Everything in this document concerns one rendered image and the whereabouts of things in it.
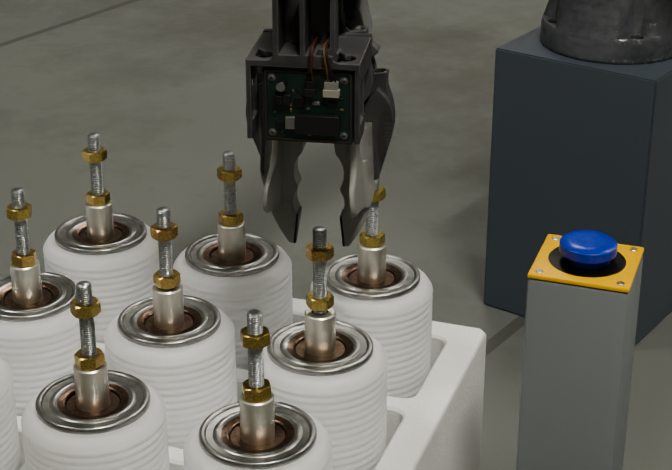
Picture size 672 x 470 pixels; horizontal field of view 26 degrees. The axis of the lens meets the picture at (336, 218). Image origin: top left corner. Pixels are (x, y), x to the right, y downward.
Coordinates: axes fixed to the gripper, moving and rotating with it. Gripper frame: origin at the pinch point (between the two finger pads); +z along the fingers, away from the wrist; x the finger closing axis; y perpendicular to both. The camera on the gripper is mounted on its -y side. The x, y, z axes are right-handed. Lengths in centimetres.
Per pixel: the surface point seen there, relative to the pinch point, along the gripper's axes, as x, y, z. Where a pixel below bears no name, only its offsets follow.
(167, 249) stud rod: -11.3, -1.2, 3.6
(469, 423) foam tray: 10.3, -12.0, 23.0
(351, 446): 2.8, 4.5, 15.2
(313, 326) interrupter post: -0.3, 1.7, 7.4
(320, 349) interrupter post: 0.2, 1.7, 9.2
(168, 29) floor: -51, -150, 35
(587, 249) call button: 18.2, -2.0, 1.8
